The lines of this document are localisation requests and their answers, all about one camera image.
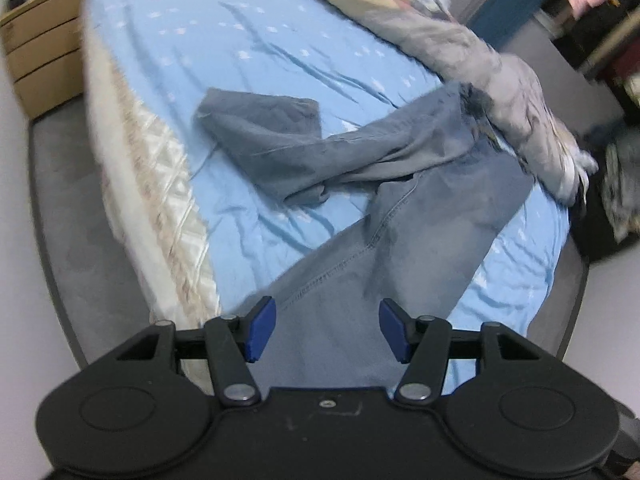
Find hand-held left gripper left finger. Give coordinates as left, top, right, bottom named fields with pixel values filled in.
left=116, top=296, right=277, bottom=407

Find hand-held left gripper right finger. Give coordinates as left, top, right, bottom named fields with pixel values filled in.
left=378, top=297, right=543, bottom=404

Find blue denim jeans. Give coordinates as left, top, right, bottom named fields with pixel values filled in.
left=194, top=80, right=536, bottom=391

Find pile of patterned clothes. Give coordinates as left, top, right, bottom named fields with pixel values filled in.
left=597, top=130, right=640, bottom=248

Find dark clothes rack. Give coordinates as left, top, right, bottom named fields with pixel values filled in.
left=540, top=0, right=640, bottom=116

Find cream quilted mattress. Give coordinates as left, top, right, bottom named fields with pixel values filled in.
left=82, top=20, right=223, bottom=333

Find grey printed duvet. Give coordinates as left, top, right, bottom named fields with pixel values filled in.
left=274, top=0, right=601, bottom=206

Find light blue bed sheet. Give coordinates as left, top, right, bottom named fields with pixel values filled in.
left=82, top=0, right=572, bottom=346

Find wooden chest of drawers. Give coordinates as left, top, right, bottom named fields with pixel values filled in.
left=0, top=0, right=92, bottom=122

